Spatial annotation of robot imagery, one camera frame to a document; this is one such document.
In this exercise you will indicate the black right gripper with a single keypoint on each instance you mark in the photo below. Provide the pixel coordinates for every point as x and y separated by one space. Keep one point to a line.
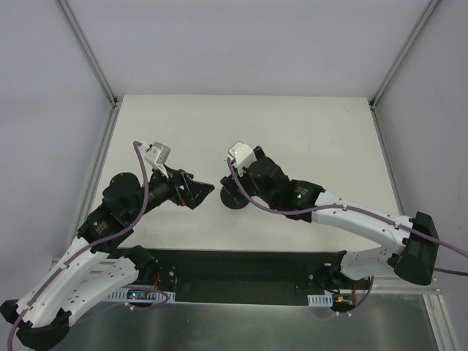
232 186

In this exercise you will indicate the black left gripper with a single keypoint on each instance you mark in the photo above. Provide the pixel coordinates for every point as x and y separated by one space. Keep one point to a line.
181 188

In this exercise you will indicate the black phone stand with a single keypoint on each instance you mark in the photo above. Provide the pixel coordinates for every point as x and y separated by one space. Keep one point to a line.
230 194

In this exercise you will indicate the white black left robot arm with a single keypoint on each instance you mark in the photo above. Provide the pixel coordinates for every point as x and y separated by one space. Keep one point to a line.
41 319

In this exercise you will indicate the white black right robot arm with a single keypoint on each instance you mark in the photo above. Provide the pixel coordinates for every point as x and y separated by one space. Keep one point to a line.
406 245

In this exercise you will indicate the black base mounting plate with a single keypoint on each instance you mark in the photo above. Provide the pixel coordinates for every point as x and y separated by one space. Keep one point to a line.
255 278

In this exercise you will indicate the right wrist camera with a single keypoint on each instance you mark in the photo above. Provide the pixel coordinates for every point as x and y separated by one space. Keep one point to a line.
241 156

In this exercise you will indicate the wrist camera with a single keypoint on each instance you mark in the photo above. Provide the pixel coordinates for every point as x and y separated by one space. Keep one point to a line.
156 154
241 156

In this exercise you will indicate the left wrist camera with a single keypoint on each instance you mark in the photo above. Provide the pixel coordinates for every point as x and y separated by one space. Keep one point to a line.
156 154

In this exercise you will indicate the white left cable duct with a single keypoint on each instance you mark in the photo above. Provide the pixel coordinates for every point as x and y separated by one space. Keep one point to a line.
133 295

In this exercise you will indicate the white cable duct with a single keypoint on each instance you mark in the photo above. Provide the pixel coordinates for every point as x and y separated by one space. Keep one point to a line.
133 295
320 301

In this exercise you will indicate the white right cable duct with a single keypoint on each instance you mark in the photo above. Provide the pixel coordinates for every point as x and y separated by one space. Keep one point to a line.
320 301

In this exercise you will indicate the aluminium rail right edge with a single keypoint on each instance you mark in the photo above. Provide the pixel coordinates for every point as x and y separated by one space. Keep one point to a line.
387 159

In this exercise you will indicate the aluminium frame post right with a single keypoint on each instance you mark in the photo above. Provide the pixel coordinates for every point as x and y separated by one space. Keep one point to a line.
409 43

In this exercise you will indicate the aluminium frame post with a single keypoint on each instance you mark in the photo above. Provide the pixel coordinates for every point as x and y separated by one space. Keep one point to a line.
409 43
86 49

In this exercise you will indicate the aluminium frame post left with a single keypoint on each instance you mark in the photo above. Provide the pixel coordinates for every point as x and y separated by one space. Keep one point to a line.
86 49

